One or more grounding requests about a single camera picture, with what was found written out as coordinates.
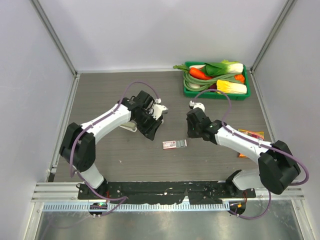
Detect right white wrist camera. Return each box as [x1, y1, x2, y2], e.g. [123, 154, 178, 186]
[188, 100, 205, 114]

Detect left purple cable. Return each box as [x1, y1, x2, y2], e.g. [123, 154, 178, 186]
[69, 81, 162, 217]

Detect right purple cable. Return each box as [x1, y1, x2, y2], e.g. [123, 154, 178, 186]
[189, 89, 310, 220]

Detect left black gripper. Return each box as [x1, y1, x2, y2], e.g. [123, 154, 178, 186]
[134, 111, 163, 141]

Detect white slotted cable duct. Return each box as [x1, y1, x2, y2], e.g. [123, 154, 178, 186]
[42, 201, 230, 213]

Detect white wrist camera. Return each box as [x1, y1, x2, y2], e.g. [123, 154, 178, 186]
[151, 98, 169, 120]
[188, 100, 205, 114]

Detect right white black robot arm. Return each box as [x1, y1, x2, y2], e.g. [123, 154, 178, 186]
[186, 107, 301, 198]

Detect purple cable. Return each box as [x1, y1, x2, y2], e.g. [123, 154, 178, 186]
[189, 89, 310, 220]
[69, 81, 162, 217]

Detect aluminium front rail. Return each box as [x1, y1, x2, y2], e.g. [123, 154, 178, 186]
[31, 179, 306, 203]

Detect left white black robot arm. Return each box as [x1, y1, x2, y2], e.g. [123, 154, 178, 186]
[59, 90, 168, 200]

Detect white green bok choy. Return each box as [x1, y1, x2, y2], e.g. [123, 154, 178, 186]
[203, 60, 244, 76]

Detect green long beans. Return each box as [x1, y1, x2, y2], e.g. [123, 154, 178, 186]
[183, 73, 241, 92]

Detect small orange carrot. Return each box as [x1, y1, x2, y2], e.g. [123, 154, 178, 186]
[234, 74, 245, 84]

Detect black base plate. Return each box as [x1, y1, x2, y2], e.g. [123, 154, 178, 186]
[77, 180, 256, 205]

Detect yellow napa cabbage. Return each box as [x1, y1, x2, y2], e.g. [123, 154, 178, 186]
[216, 79, 248, 95]

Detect orange candy bag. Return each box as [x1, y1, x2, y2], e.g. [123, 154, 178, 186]
[236, 129, 265, 159]

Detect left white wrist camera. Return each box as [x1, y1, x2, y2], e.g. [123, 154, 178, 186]
[151, 98, 169, 120]

